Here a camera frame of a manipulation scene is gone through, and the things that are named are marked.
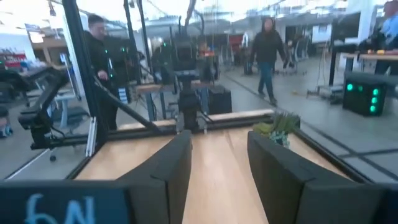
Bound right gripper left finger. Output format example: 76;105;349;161
116;129;193;224

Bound black aluminium table frame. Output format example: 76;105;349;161
6;0;374;184

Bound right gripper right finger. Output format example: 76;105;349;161
247;129;388;224

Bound person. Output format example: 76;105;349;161
83;14;131;131
250;17;287;105
374;0;398;75

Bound potted succulent plant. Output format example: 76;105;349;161
252;111;302;149

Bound wooden table blue legs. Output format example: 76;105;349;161
135;79;218;123

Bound wooden background table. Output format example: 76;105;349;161
331;46;398;86

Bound black office chair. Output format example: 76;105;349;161
17;67;91;162

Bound black box green lights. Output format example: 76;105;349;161
341;72;398;118

